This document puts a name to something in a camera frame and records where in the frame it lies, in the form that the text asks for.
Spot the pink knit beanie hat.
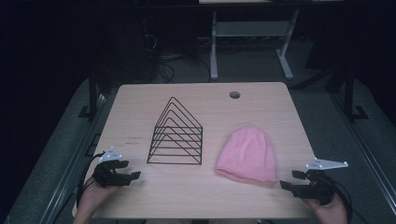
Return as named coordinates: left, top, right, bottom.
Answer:
left=214, top=125, right=278, bottom=185

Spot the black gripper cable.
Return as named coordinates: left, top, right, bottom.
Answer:
left=76, top=151, right=107, bottom=208
left=330, top=178, right=372, bottom=224

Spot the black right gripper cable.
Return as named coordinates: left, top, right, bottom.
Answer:
left=330, top=178, right=372, bottom=224

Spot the grey aluminium frame rail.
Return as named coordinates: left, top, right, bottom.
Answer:
left=36, top=91, right=120, bottom=224
left=326, top=91, right=396, bottom=208

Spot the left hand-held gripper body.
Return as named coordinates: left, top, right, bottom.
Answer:
left=92, top=147, right=126, bottom=189

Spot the black metal frame post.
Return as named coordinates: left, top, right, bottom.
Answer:
left=342, top=63, right=370, bottom=123
left=77, top=66, right=100, bottom=121

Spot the black wire file rack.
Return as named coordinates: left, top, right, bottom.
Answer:
left=146, top=96, right=204, bottom=166

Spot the white metal desk frame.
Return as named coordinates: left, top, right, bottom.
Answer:
left=198, top=0, right=344, bottom=81

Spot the black floor cable loop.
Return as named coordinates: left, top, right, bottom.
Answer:
left=146, top=31, right=213, bottom=84

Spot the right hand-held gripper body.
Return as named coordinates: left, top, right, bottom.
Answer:
left=304, top=157, right=349, bottom=206

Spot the person's right hand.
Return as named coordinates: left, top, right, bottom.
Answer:
left=303, top=194, right=349, bottom=224

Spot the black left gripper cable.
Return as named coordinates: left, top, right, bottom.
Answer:
left=76, top=151, right=107, bottom=208

